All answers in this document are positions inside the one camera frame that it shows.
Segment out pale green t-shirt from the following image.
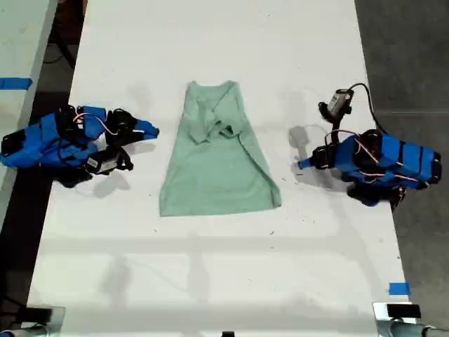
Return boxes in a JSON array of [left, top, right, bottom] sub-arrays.
[[158, 79, 283, 218]]

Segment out long blue tape strip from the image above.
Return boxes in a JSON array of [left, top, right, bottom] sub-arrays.
[[0, 77, 34, 91]]

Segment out pale side table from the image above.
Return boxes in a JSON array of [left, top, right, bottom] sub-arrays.
[[0, 0, 59, 229]]

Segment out small blue tape square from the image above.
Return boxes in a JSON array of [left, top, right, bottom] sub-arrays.
[[388, 282, 411, 296]]

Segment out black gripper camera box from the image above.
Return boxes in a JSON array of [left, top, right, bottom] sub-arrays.
[[318, 88, 353, 131], [83, 147, 135, 176]]

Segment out black camera cable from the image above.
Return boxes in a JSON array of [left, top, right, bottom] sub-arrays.
[[349, 82, 389, 136]]

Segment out black floor cable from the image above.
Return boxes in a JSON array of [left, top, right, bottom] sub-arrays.
[[43, 34, 76, 70]]

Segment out black box on silver bracket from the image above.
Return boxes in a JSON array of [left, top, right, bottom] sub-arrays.
[[372, 301, 422, 322]]

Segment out black box on clear bracket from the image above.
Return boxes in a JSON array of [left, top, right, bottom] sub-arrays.
[[23, 305, 67, 331]]

